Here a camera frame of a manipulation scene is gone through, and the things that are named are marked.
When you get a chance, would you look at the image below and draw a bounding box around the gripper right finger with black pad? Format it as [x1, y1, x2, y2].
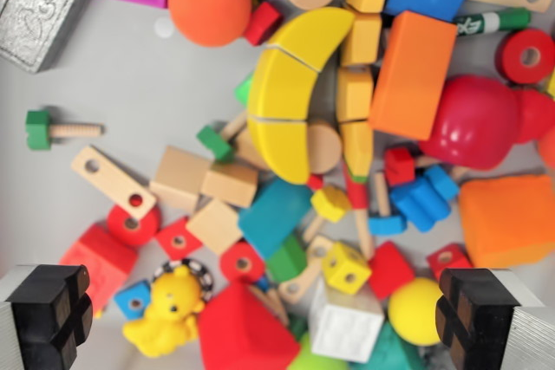
[435, 268, 555, 370]

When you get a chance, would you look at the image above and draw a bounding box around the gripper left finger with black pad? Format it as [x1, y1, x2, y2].
[0, 263, 95, 370]

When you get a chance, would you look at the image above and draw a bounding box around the yellow ball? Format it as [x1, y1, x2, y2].
[386, 276, 446, 347]

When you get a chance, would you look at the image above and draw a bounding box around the red wooden cube with hole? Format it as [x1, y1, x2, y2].
[426, 243, 474, 281]
[218, 240, 267, 287]
[153, 215, 205, 261]

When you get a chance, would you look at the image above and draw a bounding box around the red embossed rubber block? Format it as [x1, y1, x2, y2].
[57, 222, 140, 317]

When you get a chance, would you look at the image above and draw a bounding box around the blue cube with hole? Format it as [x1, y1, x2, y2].
[113, 279, 153, 321]

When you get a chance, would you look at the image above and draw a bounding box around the teal green block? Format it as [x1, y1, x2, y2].
[350, 321, 427, 370]

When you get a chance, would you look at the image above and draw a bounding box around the orange foam block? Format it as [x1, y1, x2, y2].
[458, 173, 555, 269]

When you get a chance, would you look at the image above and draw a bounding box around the plain red block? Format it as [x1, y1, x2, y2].
[367, 240, 417, 301]

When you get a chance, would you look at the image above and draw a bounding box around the yellow duck toy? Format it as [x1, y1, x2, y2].
[121, 265, 206, 360]

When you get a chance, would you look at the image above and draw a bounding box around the red wooden wheel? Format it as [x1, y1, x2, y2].
[106, 202, 163, 250]
[494, 28, 555, 87]

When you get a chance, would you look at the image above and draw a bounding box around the blue curved wooden piece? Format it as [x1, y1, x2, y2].
[368, 213, 409, 237]

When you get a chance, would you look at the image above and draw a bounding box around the blue ridged wooden block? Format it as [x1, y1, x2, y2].
[388, 166, 461, 233]

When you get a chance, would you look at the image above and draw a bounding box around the white embossed rubber block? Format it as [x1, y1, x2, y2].
[308, 278, 387, 365]

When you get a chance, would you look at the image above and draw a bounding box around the yellow cube with holes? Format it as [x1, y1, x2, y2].
[320, 241, 373, 299]

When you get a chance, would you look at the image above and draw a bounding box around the short wooden dowel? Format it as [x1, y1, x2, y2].
[372, 170, 392, 217]

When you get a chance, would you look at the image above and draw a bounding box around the lime green ball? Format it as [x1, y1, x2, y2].
[287, 332, 353, 370]

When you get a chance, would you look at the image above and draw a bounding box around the wooden stick with red band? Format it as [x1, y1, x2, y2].
[342, 163, 376, 261]

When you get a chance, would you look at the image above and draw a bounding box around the small red wooden nut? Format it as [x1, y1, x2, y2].
[244, 1, 284, 47]
[383, 146, 418, 187]

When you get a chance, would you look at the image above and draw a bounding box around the green-headed wooden bolt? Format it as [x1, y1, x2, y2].
[24, 109, 106, 152]
[195, 109, 249, 163]

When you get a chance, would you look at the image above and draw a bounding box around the curved wooden strip with holes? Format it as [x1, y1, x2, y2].
[277, 235, 336, 308]

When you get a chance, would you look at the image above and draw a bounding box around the yellow wooden nut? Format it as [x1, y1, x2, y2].
[309, 185, 354, 224]

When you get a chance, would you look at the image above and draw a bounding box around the plain wooden cube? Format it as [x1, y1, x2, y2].
[148, 145, 214, 216]
[199, 161, 260, 210]
[186, 198, 245, 256]

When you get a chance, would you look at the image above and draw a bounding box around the shiny red plastic toy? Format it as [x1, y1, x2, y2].
[417, 75, 555, 172]

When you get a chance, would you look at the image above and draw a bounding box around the large red foam block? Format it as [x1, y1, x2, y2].
[196, 280, 303, 370]

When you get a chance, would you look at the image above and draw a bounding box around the green wooden block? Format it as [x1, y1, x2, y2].
[264, 235, 310, 283]

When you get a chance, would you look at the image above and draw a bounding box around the small round wooden cylinder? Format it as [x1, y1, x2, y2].
[307, 120, 345, 176]

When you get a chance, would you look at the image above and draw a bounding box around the teal blue block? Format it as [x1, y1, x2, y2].
[237, 179, 315, 261]

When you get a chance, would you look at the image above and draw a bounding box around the orange rectangular block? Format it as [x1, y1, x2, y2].
[368, 10, 460, 143]

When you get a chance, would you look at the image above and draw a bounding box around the orange-yellow sliced wooden toy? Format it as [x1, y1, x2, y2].
[336, 0, 394, 181]

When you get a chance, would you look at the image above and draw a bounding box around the flat plain wooden block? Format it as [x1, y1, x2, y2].
[233, 127, 272, 171]

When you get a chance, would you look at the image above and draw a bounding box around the green Expo marker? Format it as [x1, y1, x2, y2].
[452, 7, 532, 38]

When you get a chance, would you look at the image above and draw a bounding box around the bright green block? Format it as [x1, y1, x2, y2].
[233, 70, 258, 107]

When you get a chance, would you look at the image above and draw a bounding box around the grey Expo board eraser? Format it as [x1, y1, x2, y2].
[0, 0, 94, 75]

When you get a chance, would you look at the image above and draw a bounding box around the yellow sliced wooden banana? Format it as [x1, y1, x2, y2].
[247, 6, 357, 186]

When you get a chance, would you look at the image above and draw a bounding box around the orange ball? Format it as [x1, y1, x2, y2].
[167, 0, 254, 48]

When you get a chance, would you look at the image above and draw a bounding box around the black and white ring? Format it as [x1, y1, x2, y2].
[151, 256, 216, 304]

